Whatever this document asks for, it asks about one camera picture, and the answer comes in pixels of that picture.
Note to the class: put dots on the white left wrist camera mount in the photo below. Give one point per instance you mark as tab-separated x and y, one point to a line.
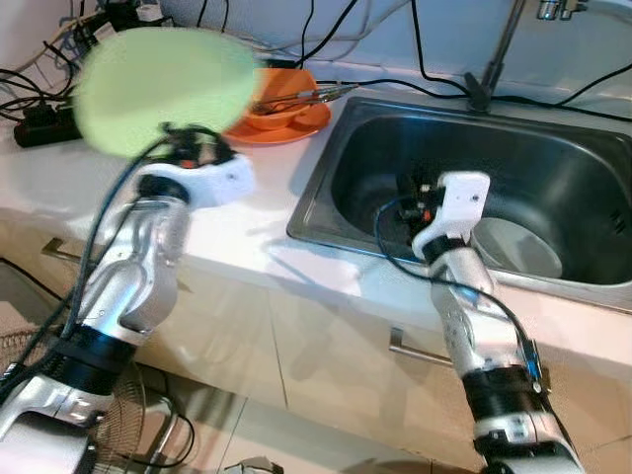
212	183

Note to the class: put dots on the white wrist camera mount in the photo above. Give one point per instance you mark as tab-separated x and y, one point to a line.
212	183
462	202

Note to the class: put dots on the metal kitchen tongs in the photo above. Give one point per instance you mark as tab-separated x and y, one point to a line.
316	97

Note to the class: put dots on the light green plate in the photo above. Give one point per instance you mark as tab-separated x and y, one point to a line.
163	89

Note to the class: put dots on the grey robot foot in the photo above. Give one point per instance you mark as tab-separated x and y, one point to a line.
252	466

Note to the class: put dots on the white ceramic bowl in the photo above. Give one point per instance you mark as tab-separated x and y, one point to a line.
518	252

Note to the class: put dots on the black power adapter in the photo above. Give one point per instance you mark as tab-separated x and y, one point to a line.
123	12

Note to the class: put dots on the orange plastic plate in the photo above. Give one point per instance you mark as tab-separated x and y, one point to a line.
296	135

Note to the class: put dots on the black power strip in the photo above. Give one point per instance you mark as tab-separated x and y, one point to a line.
49	126

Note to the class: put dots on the stainless steel sink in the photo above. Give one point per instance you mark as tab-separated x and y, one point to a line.
573	168

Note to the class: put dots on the dark metal faucet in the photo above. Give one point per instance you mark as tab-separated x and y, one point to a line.
499	49

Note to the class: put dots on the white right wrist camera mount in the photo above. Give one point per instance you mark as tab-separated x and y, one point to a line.
462	202

